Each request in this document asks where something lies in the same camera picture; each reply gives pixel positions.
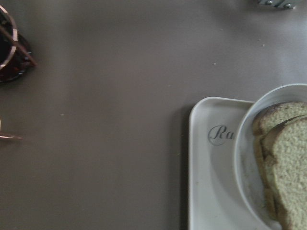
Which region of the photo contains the white round plate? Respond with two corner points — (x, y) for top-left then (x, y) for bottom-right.
(233, 83), (307, 230)

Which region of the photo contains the bread slice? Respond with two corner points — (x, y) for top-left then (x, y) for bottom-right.
(252, 102), (307, 220)
(263, 115), (307, 230)

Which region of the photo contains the cream rabbit tray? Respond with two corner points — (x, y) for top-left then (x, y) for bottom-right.
(188, 97), (281, 230)

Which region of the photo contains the bread slice on plate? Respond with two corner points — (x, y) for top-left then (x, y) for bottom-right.
(252, 102), (307, 220)

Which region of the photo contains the copper wire bottle rack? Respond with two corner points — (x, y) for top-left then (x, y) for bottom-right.
(0, 4), (38, 142)

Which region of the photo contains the aluminium frame post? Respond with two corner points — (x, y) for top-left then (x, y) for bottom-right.
(257, 0), (301, 10)

